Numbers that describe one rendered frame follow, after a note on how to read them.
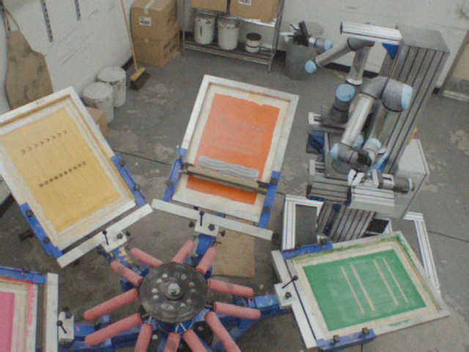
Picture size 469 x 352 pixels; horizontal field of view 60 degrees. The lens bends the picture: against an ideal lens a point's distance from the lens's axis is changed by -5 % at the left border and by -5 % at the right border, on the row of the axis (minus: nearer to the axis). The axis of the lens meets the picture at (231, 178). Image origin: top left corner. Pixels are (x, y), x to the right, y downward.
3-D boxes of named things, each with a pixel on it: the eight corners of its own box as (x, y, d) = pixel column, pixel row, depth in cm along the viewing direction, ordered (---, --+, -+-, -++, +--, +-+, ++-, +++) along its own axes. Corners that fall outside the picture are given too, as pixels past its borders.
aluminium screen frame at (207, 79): (205, 77, 260) (204, 74, 256) (298, 98, 252) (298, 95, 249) (166, 198, 244) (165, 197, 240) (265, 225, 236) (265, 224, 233)
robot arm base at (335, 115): (347, 111, 293) (351, 100, 286) (349, 125, 283) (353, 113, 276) (327, 108, 294) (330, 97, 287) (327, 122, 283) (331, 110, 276)
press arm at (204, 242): (205, 223, 235) (204, 222, 230) (215, 226, 234) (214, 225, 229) (196, 253, 232) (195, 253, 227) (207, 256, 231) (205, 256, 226)
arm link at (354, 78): (336, 97, 287) (357, 23, 248) (344, 88, 296) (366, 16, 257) (352, 104, 283) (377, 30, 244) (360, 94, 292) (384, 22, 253)
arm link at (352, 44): (371, 46, 240) (309, 78, 277) (377, 39, 247) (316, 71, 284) (362, 29, 237) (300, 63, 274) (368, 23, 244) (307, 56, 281)
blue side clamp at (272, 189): (272, 172, 244) (272, 169, 237) (281, 174, 244) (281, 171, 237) (259, 223, 238) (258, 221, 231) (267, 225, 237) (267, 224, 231)
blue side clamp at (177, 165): (180, 149, 252) (178, 146, 245) (188, 151, 251) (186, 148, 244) (165, 197, 245) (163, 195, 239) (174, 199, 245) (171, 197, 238)
